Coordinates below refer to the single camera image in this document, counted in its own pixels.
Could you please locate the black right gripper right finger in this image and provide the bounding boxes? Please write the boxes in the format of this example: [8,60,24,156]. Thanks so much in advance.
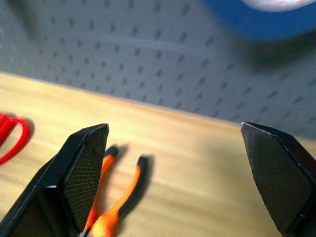
[239,121,316,237]

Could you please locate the dark grey pegboard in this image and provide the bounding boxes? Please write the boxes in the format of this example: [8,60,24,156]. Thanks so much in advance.
[0,0,316,146]

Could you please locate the red handled scissors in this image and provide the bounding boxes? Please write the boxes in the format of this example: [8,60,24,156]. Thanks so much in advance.
[0,112,32,165]

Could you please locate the blue tape roll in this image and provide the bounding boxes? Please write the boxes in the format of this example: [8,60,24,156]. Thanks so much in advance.
[202,0,316,42]

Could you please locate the orange black pliers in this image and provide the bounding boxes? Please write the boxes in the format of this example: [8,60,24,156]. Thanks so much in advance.
[80,146,149,237]

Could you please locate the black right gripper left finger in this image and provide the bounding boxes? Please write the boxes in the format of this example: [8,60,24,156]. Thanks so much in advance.
[0,123,110,237]

